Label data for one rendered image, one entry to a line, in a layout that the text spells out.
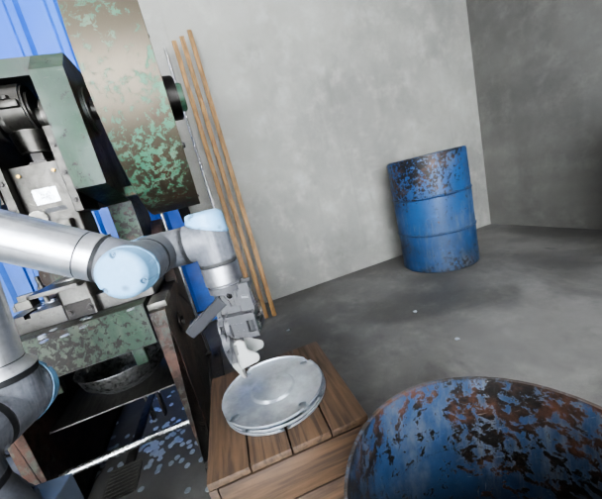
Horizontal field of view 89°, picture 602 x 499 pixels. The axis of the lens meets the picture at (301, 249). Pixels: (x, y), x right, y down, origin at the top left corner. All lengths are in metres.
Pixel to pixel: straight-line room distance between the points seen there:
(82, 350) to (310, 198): 1.96
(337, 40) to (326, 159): 0.97
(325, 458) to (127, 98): 1.02
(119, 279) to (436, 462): 0.68
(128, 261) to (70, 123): 0.86
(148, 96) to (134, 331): 0.73
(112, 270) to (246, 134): 2.17
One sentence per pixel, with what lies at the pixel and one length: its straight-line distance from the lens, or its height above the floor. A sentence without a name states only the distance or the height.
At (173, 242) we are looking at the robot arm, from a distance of 0.62.
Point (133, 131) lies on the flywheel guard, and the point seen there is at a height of 1.15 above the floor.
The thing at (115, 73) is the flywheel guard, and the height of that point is 1.28.
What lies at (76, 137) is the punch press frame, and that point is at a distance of 1.29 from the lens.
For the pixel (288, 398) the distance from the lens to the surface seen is 0.90.
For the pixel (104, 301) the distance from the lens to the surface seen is 1.28.
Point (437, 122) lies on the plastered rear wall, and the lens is 3.41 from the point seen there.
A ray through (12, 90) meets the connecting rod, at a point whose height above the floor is 1.40.
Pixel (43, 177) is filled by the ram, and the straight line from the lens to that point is 1.35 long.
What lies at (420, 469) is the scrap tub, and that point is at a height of 0.31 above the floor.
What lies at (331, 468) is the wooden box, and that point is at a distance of 0.88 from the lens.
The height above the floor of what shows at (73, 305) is 0.70.
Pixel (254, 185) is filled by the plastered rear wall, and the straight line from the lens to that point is 2.53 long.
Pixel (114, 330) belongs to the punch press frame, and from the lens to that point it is 1.20.
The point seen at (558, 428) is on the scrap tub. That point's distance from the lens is 0.73.
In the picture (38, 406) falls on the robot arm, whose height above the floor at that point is 0.60.
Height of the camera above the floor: 0.90
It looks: 12 degrees down
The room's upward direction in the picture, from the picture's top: 14 degrees counter-clockwise
